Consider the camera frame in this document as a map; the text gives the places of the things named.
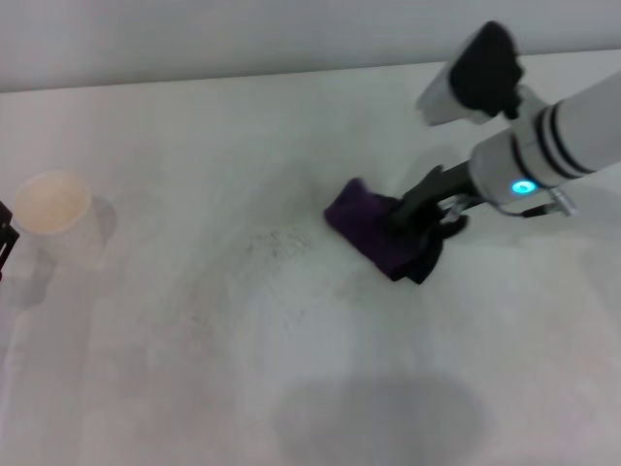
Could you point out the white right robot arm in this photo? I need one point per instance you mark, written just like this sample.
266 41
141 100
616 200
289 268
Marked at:
558 141

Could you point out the white paper cup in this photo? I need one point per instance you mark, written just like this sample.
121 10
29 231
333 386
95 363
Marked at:
55 209

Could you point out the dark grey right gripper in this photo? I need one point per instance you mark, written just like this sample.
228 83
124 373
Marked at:
436 191

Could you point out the purple and black rag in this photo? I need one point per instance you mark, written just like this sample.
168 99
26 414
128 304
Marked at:
369 228

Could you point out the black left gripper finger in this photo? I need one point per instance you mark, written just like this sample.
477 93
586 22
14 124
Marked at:
7 238

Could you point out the black and white wrist camera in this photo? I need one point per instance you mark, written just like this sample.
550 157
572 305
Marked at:
480 73

